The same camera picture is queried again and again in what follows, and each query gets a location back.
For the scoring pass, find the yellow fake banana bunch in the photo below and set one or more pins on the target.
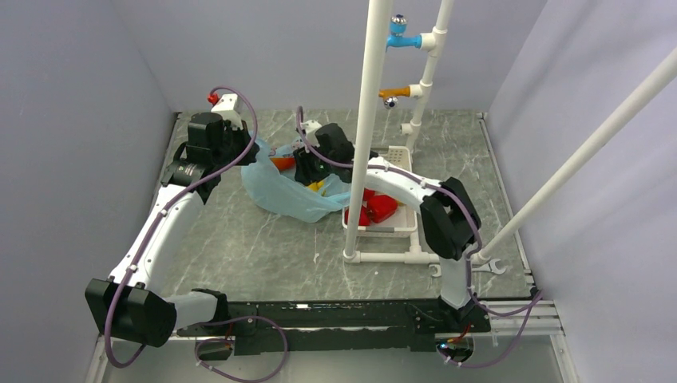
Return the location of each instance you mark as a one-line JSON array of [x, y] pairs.
[[317, 187]]

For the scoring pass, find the white pvc pipe rack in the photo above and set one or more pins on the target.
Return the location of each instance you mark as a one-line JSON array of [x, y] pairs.
[[377, 30]]

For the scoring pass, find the blue printed plastic bag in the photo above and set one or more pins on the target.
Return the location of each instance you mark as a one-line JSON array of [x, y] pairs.
[[277, 192]]

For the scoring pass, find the red fake bell pepper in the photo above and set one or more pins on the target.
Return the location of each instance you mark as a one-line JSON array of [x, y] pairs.
[[380, 207]]

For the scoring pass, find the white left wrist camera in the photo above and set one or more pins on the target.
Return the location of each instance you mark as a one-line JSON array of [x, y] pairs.
[[228, 106]]

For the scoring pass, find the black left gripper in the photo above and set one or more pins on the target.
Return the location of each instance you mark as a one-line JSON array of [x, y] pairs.
[[243, 135]]

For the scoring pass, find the silver open-end wrench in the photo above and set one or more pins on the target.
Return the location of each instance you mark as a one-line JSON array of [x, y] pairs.
[[491, 266]]

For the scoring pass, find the red fake fruit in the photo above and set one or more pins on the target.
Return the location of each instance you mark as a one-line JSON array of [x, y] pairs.
[[367, 194]]

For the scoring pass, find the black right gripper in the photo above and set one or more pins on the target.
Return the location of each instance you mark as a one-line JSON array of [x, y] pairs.
[[304, 172]]

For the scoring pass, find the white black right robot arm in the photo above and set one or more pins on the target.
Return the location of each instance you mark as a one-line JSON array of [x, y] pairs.
[[450, 221]]

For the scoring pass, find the red fake tomato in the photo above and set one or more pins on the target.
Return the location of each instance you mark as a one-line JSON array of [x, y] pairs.
[[363, 219]]

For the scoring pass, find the blue plastic faucet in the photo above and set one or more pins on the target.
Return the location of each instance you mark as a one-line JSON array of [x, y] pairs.
[[397, 34]]

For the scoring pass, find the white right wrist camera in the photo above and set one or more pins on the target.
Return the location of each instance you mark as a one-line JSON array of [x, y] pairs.
[[310, 128]]

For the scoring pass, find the white perforated plastic basket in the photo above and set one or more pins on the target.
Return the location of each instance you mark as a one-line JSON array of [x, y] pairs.
[[404, 220]]

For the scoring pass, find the white diagonal pipe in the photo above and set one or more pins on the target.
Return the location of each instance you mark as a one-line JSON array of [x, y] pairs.
[[636, 101]]

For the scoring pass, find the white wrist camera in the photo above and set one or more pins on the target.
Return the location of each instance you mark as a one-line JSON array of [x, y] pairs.
[[228, 106], [310, 128]]

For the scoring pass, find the orange plastic faucet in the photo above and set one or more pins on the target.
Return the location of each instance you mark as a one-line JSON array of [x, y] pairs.
[[390, 97]]

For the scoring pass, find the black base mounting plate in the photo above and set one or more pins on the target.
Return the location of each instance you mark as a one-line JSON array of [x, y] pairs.
[[413, 324]]

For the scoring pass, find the aluminium extrusion rail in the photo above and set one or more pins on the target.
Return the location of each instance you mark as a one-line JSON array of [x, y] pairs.
[[519, 347]]

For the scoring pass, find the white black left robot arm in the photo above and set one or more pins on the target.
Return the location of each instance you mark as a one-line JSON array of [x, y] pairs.
[[127, 304]]

